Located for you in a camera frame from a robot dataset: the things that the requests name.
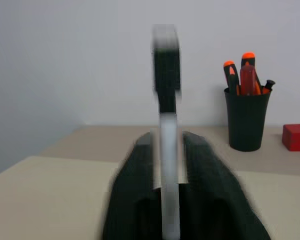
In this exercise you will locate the black plastic cup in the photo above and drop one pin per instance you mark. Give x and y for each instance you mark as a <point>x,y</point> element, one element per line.
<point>246,120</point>

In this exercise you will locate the red block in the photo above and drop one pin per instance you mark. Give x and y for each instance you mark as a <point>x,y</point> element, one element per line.
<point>297,137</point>

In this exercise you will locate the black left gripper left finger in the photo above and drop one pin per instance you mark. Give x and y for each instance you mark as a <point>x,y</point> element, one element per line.
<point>132,195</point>

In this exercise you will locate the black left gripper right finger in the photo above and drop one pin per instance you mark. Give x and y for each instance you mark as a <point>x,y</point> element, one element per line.
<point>210,195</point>

